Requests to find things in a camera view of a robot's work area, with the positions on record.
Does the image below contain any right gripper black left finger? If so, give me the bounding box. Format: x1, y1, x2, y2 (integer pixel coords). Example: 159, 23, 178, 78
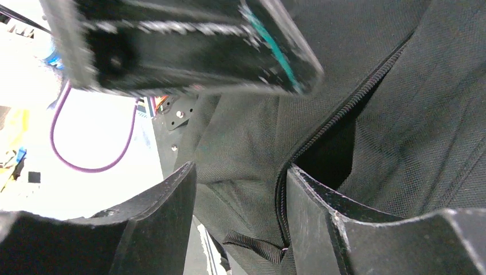
1, 162, 196, 274

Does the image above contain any black student backpack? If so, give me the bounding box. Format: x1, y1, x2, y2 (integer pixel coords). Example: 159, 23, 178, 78
177, 1, 485, 274

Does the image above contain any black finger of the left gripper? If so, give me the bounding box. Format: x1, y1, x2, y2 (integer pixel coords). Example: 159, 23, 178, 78
41, 1, 324, 97

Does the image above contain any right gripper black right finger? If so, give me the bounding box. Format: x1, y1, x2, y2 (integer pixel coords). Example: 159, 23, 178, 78
287, 166, 485, 274

